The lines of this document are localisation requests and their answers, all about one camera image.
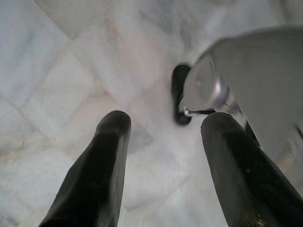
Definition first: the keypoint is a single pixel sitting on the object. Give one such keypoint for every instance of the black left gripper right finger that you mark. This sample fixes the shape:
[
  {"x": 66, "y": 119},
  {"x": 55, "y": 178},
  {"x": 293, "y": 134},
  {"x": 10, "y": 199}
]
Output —
[{"x": 241, "y": 184}]

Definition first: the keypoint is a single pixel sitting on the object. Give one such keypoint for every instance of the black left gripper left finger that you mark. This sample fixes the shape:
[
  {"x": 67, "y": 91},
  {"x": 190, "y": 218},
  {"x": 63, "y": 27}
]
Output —
[{"x": 94, "y": 177}]

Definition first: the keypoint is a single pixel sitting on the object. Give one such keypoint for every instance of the black robot left foot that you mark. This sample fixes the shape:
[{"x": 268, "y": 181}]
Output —
[{"x": 178, "y": 78}]

